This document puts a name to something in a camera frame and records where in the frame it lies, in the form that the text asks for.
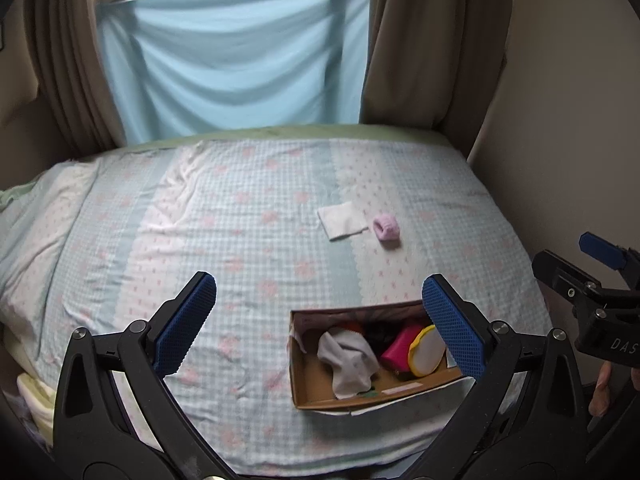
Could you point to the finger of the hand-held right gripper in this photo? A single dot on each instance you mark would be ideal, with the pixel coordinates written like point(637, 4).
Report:
point(560, 270)
point(600, 249)

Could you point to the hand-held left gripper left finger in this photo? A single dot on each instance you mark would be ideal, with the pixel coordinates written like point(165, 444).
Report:
point(185, 325)

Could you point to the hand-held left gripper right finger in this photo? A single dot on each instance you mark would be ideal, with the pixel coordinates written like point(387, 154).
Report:
point(452, 330)

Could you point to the green packet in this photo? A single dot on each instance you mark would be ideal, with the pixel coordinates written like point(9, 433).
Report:
point(371, 395)

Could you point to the grey white sock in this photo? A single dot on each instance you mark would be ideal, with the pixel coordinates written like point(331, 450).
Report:
point(347, 360)

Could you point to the pink scrunchie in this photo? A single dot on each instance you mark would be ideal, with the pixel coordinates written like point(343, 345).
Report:
point(387, 230)

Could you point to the cardboard box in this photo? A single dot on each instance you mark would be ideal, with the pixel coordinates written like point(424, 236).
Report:
point(320, 390)

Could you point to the white cloth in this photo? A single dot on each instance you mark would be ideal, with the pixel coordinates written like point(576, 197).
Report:
point(340, 220)

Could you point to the person's right hand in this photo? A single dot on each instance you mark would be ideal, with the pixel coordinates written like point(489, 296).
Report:
point(600, 387)

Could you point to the cream folded bedding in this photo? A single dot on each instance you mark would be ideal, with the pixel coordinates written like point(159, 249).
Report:
point(37, 405)

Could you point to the green mattress sheet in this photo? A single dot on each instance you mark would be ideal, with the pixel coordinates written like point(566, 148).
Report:
point(300, 132)

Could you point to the beige curtain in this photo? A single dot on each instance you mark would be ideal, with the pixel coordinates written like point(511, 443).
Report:
point(70, 60)
point(430, 50)

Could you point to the light blue hanging cloth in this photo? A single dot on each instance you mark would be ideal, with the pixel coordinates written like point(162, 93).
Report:
point(230, 60)

